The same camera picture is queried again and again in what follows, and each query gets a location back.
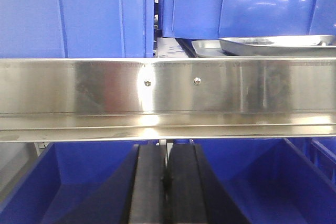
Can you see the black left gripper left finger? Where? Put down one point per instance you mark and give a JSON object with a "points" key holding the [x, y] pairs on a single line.
{"points": [[134, 193]]}

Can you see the blue bin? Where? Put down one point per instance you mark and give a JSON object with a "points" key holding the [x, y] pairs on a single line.
{"points": [[321, 153], [76, 182], [270, 180]]}

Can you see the large blue crate upper middle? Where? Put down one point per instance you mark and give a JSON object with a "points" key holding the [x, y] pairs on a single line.
{"points": [[214, 19]]}

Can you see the blue crate upper left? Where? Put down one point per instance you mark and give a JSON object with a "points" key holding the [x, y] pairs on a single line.
{"points": [[77, 28]]}

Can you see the silver metal tray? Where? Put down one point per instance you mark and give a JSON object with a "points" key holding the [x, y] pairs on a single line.
{"points": [[209, 49], [302, 45]]}

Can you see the blue bin rear right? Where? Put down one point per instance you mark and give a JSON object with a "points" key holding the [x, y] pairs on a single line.
{"points": [[321, 153]]}

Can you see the blue bin rear left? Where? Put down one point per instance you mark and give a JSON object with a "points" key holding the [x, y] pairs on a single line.
{"points": [[76, 182]]}

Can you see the white roller conveyor track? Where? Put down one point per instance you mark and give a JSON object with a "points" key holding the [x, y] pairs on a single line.
{"points": [[174, 48]]}

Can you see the blue bin rear centre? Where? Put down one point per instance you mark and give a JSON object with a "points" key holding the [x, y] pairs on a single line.
{"points": [[270, 180]]}

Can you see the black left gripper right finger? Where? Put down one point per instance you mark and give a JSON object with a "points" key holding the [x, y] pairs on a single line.
{"points": [[194, 194]]}

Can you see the stainless steel shelf front rail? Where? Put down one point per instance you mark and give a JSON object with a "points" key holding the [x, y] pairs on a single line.
{"points": [[57, 100]]}

